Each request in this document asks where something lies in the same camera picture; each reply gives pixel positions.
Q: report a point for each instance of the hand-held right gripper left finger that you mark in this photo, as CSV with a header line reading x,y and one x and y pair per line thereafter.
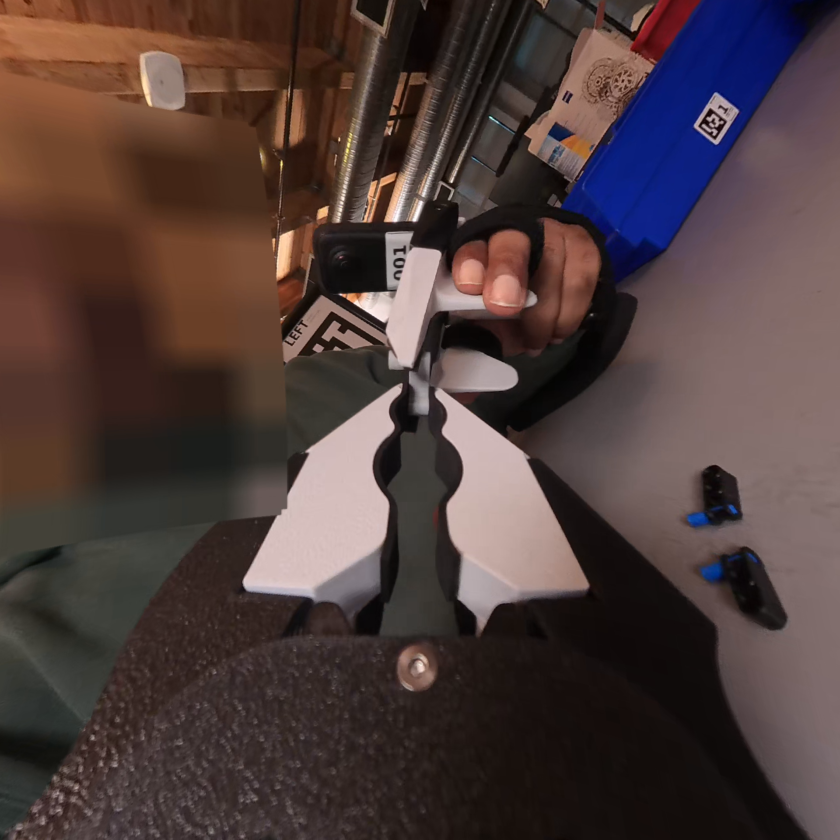
x,y
315,518

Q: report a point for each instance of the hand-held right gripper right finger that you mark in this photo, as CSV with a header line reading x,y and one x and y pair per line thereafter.
x,y
512,525

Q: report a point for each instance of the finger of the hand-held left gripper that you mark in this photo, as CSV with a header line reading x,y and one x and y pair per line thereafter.
x,y
413,302
433,341

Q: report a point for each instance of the grey lego connector piece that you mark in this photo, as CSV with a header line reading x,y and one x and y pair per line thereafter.
x,y
423,397

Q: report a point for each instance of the black lego piece blue pin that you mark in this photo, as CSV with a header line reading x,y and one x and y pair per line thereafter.
x,y
722,489
754,590

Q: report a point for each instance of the person's left hand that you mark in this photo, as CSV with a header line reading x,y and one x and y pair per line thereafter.
x,y
558,289

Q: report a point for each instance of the white framed sign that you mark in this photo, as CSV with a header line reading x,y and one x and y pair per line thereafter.
x,y
374,10

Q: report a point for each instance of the blue plastic bin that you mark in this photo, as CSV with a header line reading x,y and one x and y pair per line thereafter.
x,y
656,170

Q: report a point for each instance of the white printed cardboard box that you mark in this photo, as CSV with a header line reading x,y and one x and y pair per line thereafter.
x,y
590,85

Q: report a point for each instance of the person's green sweatshirt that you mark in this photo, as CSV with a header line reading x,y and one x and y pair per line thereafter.
x,y
39,623

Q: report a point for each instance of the red plastic bin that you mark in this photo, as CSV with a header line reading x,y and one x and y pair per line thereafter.
x,y
663,23

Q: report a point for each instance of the silver ventilation duct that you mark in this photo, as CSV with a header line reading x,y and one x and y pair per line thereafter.
x,y
367,118
439,105

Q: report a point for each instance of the white wall-mounted device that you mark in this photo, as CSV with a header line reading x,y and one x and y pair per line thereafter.
x,y
163,79

